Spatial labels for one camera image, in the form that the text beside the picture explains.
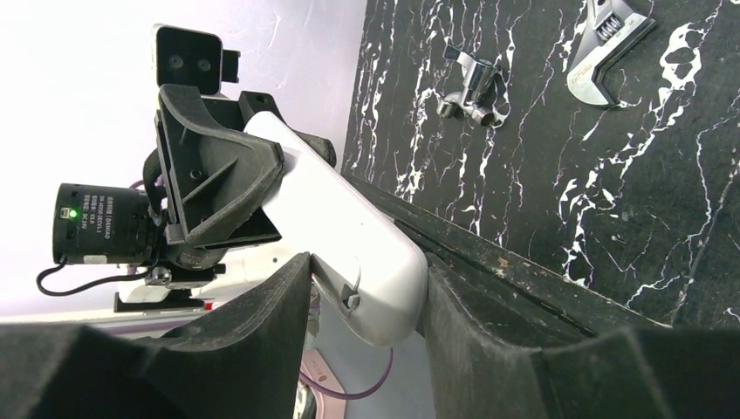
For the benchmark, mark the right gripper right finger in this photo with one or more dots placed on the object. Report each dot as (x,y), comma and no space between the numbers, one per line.
(495,358)

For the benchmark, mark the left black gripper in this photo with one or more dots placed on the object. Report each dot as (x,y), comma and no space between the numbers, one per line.
(173,168)

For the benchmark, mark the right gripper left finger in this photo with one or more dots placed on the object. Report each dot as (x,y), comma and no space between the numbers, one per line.
(241,360)

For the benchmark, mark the white remote control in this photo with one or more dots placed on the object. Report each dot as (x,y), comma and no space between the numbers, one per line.
(318,210)

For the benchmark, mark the white battery cover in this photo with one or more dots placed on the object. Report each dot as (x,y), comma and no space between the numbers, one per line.
(338,277)

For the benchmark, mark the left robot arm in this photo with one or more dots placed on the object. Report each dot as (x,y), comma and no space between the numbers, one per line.
(200,196)

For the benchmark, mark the red adjustable wrench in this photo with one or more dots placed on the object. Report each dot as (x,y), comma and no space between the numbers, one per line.
(613,27)

